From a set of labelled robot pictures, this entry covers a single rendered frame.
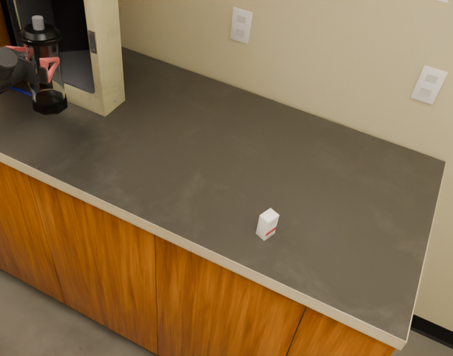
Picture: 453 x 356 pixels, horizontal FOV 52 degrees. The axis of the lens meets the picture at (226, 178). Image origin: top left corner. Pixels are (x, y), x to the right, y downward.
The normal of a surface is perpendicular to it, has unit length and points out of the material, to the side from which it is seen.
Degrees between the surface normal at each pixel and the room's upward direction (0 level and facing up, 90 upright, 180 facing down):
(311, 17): 90
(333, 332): 90
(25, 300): 0
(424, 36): 90
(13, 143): 0
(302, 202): 1
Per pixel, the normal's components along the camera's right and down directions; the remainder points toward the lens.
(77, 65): 0.09, -0.71
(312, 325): -0.44, 0.60
